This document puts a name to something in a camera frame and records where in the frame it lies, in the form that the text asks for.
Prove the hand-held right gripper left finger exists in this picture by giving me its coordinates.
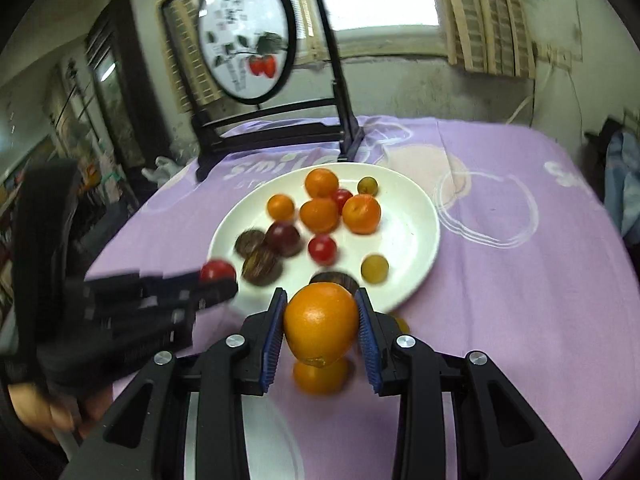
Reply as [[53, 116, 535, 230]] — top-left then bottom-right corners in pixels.
[[59, 287, 288, 480]]

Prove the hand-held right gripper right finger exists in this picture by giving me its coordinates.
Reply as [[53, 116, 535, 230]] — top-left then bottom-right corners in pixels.
[[354, 287, 583, 480]]

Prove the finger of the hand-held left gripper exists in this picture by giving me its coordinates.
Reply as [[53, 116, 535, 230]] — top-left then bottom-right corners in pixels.
[[86, 269, 205, 302], [144, 279, 240, 322]]

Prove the large orange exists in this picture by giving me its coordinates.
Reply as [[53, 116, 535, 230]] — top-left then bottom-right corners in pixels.
[[283, 282, 360, 366]]

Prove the dark brown chestnut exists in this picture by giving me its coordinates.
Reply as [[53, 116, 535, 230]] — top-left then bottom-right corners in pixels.
[[309, 271, 362, 293]]

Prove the small yellow-green fruit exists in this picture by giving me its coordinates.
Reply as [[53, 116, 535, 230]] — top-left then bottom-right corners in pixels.
[[361, 254, 390, 283]]

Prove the dark purple tomato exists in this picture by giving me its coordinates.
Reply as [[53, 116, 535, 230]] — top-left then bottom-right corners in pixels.
[[264, 221, 302, 259]]

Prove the small orange mandarin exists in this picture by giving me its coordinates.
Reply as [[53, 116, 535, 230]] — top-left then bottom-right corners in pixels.
[[299, 198, 340, 233], [266, 194, 296, 222]]

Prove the white oval plate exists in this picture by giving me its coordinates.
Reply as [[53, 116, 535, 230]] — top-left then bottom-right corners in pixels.
[[207, 162, 442, 318]]

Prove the person's left hand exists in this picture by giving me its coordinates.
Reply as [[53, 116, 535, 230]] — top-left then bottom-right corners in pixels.
[[7, 380, 115, 446]]

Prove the white plastic bag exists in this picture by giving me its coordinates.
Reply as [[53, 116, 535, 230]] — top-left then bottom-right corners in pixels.
[[141, 156, 186, 186]]

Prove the purple printed blanket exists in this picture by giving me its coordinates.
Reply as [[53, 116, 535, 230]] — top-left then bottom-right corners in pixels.
[[85, 115, 640, 480]]

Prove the dark glass-front cabinet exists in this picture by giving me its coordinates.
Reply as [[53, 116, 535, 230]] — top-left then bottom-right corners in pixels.
[[82, 0, 151, 173]]

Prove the beige checked curtain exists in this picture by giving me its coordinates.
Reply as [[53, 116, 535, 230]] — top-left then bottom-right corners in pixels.
[[152, 0, 226, 113], [432, 0, 538, 80]]

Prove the round painted screen black stand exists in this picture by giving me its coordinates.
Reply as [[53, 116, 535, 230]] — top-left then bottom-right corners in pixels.
[[160, 0, 366, 183]]

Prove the dark garment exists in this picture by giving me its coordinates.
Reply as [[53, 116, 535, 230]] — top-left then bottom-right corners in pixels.
[[582, 116, 623, 196]]

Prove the blue cloth pile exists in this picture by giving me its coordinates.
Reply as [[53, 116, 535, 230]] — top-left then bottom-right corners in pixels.
[[602, 127, 640, 243]]

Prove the white power cable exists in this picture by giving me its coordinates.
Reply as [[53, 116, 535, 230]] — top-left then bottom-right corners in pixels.
[[502, 62, 556, 125]]

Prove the white wall socket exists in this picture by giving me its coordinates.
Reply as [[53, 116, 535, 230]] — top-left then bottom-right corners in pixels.
[[535, 42, 573, 68]]

